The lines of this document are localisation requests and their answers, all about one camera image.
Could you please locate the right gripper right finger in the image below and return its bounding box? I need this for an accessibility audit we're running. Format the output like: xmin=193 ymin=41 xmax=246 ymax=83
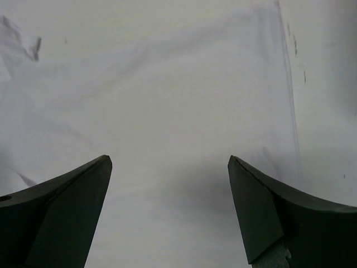
xmin=228 ymin=156 xmax=356 ymax=267

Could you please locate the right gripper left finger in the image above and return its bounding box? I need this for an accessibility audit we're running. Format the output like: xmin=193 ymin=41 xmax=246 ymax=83
xmin=1 ymin=155 xmax=112 ymax=268

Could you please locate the white t shirt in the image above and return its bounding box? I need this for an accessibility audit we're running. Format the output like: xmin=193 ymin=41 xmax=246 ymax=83
xmin=1 ymin=1 xmax=356 ymax=267

